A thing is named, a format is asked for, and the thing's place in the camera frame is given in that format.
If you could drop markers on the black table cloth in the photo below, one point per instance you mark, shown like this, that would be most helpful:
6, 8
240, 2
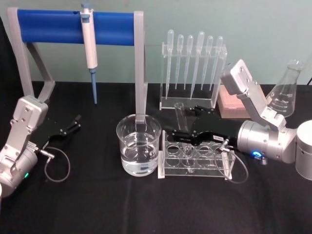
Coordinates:
97, 207

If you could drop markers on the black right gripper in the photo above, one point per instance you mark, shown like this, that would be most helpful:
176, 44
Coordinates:
214, 130

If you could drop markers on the clear acrylic dropper rack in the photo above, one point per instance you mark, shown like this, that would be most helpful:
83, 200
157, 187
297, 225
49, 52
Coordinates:
220, 73

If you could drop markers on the pink pipette tip box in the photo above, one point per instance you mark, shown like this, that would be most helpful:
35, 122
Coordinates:
230, 106

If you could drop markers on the clear acrylic test tube rack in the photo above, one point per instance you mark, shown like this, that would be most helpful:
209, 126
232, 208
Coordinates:
175, 168

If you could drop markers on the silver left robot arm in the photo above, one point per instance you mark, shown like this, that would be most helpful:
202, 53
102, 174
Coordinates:
19, 136

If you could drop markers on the glass test tube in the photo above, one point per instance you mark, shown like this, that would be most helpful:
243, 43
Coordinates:
180, 117

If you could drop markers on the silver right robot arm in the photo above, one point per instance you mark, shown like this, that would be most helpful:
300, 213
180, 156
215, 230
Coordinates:
263, 141

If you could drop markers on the glass beaker with water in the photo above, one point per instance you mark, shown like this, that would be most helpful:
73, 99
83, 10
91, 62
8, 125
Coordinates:
137, 151

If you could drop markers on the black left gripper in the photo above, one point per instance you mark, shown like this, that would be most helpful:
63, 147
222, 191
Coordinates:
52, 130

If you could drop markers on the grey pipette stand blue bar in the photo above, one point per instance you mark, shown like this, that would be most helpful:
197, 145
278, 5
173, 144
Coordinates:
51, 25

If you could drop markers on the glass conical flask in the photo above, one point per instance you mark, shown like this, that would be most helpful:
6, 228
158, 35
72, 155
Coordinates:
284, 97

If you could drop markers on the clear plastic transfer pipette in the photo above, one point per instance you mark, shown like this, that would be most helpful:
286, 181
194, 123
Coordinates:
169, 63
187, 61
198, 61
216, 63
206, 63

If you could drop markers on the white and blue micropipette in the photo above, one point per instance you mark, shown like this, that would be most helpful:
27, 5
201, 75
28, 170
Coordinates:
88, 44

